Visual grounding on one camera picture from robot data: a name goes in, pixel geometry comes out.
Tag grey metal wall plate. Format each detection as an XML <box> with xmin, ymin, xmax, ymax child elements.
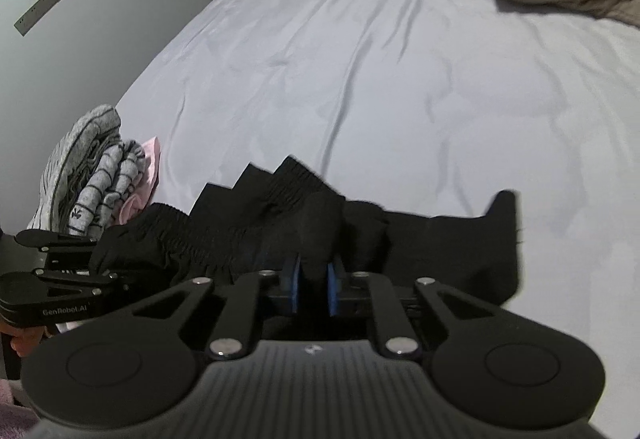
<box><xmin>13</xmin><ymin>0</ymin><xmax>81</xmax><ymax>37</ymax></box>

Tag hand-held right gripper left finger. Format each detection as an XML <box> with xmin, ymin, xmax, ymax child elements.
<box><xmin>132</xmin><ymin>258</ymin><xmax>304</xmax><ymax>361</ymax></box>

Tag grey striped folded garment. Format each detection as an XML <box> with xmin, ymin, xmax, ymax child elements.
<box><xmin>27</xmin><ymin>104</ymin><xmax>149</xmax><ymax>241</ymax></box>

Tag person's left hand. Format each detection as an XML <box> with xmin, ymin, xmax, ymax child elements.
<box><xmin>9</xmin><ymin>321</ymin><xmax>49</xmax><ymax>359</ymax></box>

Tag bed with white sheet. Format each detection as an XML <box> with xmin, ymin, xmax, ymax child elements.
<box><xmin>116</xmin><ymin>0</ymin><xmax>640</xmax><ymax>422</ymax></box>

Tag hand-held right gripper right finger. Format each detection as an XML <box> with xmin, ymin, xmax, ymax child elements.
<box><xmin>325</xmin><ymin>258</ymin><xmax>507</xmax><ymax>362</ymax></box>

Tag black pants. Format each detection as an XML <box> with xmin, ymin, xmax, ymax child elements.
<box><xmin>90</xmin><ymin>155</ymin><xmax>526</xmax><ymax>341</ymax></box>

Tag pink folded garment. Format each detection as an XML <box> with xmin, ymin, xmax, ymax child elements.
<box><xmin>111</xmin><ymin>136</ymin><xmax>164</xmax><ymax>228</ymax></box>

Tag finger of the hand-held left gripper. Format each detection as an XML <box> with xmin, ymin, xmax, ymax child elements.
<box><xmin>32</xmin><ymin>266</ymin><xmax>134</xmax><ymax>297</ymax></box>
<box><xmin>14</xmin><ymin>228</ymin><xmax>101</xmax><ymax>254</ymax></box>

